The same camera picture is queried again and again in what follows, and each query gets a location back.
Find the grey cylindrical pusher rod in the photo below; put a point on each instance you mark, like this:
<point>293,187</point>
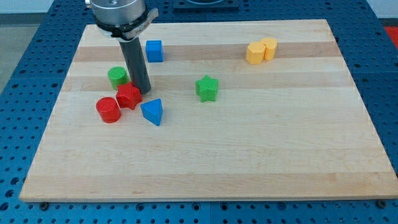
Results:
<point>136,65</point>

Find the red star block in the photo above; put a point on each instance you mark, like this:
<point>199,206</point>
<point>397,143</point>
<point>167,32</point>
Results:
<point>128,96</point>

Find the green star block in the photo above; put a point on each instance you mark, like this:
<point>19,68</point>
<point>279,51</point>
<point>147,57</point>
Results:
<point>207,88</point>

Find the blue cube block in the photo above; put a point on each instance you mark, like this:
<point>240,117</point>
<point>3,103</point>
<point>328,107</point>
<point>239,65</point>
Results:
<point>154,51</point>

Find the green cylinder block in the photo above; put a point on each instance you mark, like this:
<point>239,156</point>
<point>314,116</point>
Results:
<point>117,76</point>

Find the red cylinder block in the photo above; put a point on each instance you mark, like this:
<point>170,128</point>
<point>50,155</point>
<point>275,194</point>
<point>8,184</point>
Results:
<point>108,109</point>

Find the blue triangle block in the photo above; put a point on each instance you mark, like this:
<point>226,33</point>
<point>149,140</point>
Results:
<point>153,111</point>

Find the yellow hexagon block front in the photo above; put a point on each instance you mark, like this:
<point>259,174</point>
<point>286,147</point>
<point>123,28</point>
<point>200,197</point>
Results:
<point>255,53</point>

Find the yellow hexagon block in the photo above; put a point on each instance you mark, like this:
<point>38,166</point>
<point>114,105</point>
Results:
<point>255,53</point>
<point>271,47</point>

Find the wooden board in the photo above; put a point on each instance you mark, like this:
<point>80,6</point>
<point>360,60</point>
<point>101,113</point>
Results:
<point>291,128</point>

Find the yellow hexagon block rear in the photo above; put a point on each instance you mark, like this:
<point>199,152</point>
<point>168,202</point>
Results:
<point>271,47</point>

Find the red object at edge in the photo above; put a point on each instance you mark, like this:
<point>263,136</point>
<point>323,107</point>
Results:
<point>392,32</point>

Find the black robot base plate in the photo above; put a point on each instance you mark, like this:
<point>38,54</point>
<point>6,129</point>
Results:
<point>182,5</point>

